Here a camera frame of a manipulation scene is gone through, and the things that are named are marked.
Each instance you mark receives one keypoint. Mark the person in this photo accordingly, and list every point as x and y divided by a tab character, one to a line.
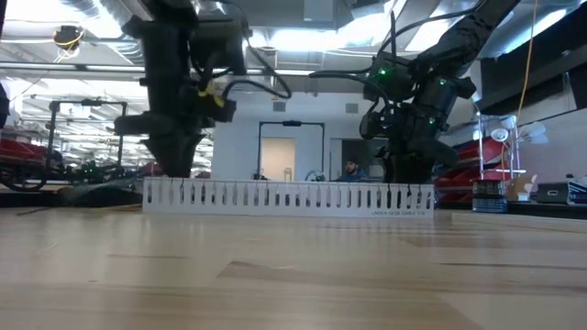
352	166

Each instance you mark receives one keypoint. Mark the black case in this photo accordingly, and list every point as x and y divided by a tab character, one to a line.
555	193

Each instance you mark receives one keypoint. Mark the long ceiling light strip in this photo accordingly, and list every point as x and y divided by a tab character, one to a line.
69	68

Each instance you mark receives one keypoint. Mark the background black robot arm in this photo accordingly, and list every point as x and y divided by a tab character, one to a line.
316	175
91	172
259	176

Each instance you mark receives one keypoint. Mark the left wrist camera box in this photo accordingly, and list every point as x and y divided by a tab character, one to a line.
224	110

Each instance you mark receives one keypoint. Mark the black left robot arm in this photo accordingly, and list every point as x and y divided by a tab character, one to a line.
165	46

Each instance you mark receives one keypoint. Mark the red storage bin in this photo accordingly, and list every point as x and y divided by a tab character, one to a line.
493	149
18	151
463	181

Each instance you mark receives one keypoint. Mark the black round ceiling fixture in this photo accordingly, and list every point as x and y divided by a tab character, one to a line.
67	36

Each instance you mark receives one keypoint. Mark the grey wall vent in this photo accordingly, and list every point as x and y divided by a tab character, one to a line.
279	106
351	108

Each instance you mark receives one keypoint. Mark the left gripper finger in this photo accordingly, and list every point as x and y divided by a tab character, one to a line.
164	151
185	151

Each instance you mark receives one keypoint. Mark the silver ventilation duct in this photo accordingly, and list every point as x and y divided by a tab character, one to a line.
105	23

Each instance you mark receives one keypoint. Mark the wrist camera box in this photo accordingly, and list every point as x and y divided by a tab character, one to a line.
373	124
224	110

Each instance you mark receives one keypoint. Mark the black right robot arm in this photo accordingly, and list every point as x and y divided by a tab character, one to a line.
458	41

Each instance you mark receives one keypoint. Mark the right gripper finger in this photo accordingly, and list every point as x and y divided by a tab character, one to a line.
419	170
397	170

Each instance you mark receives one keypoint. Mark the black gantry frame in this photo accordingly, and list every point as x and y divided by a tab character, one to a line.
87	102

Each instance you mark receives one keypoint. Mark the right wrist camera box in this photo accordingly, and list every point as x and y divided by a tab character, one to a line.
373	124

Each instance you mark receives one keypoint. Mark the cardboard box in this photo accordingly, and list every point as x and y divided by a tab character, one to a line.
516	185

